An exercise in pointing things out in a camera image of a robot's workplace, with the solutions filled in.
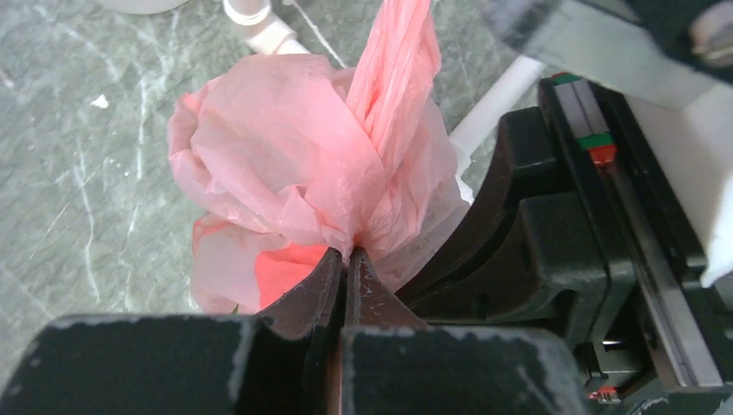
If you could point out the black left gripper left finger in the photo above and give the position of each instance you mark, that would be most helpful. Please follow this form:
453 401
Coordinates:
273 362

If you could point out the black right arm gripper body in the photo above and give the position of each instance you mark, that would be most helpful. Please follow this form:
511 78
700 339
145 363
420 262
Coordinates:
576 230

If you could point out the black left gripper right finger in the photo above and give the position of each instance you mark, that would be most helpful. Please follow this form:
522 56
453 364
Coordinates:
392 362

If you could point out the pink plastic bag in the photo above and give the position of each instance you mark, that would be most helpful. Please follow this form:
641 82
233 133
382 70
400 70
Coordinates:
289 156

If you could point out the white plastic basin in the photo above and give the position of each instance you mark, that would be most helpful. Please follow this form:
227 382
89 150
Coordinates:
141 7

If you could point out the white pvc pipe frame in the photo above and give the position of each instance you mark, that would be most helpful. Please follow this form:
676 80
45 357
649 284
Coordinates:
266 33

